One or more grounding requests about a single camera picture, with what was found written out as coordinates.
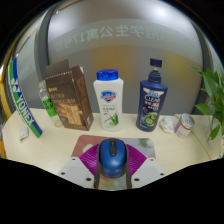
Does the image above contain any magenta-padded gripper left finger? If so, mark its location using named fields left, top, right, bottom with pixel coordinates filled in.
left=57, top=143, right=101, bottom=190

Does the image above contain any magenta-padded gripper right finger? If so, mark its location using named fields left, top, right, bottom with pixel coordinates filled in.
left=124, top=143, right=166, bottom=190

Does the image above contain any blue computer mouse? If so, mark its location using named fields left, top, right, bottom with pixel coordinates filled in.
left=97, top=138, right=128, bottom=179

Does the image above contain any floral pastel mouse pad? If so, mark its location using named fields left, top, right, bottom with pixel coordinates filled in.
left=70, top=134, right=157, bottom=183

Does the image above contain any crumpled white paper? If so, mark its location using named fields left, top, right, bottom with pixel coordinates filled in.
left=158, top=115, right=176, bottom=134

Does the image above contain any dark blue pump bottle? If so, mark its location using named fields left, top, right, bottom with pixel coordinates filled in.
left=135, top=58, right=169, bottom=133

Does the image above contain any white bottle blue cap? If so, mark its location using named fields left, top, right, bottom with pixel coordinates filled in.
left=92, top=68, right=125, bottom=132

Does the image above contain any brown carton box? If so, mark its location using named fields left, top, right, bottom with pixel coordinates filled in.
left=44, top=58, right=95, bottom=132

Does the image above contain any clear bottle green label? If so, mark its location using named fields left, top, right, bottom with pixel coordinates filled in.
left=37, top=79, right=63, bottom=128

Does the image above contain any white green shuttlecock tube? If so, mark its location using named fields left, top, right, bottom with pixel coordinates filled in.
left=8, top=58, right=44, bottom=139

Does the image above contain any green plant in white pot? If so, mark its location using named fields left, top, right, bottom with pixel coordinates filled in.
left=190, top=66, right=224, bottom=158

